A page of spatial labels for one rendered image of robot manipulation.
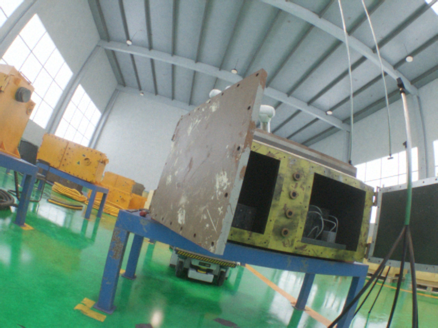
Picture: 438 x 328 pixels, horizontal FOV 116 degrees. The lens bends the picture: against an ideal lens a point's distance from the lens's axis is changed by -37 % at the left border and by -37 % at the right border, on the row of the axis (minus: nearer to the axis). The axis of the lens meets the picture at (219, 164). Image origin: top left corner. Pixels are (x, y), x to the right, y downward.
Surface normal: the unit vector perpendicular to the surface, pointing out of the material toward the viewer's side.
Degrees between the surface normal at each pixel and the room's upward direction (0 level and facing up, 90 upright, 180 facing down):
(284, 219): 90
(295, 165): 90
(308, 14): 90
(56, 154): 90
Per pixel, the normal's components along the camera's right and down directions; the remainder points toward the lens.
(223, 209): -0.80, -0.36
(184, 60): 0.19, -0.20
